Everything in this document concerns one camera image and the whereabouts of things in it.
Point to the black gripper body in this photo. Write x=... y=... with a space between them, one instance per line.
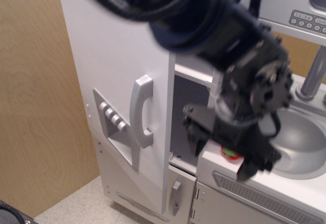
x=244 y=125

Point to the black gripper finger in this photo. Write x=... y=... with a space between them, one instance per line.
x=248 y=168
x=197 y=138

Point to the grey fridge handle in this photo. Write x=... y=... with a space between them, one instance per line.
x=142 y=90

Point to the white toy fridge door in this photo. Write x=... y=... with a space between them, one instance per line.
x=110 y=53

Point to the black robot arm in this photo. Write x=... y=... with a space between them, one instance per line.
x=255 y=67

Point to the red toy strawberry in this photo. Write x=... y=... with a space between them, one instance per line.
x=230 y=154

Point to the silver toy sink bowl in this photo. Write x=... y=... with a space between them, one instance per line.
x=301 y=143

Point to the white toy kitchen cabinet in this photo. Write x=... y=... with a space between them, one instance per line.
x=308 y=195

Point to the white lower freezer door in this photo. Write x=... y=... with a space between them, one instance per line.
x=157 y=191

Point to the white oven door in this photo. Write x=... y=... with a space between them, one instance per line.
x=212 y=206

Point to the grey oven control panel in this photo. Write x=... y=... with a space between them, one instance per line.
x=264 y=201

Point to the grey toy ice dispenser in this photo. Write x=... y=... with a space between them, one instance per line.
x=117 y=131

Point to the grey toy faucet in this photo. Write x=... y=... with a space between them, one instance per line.
x=314 y=78

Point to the white toy microwave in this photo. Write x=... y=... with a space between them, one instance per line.
x=304 y=19

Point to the dark object bottom left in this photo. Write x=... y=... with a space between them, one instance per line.
x=11 y=215

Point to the grey lower freezer handle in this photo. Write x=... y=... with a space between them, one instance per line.
x=174 y=198

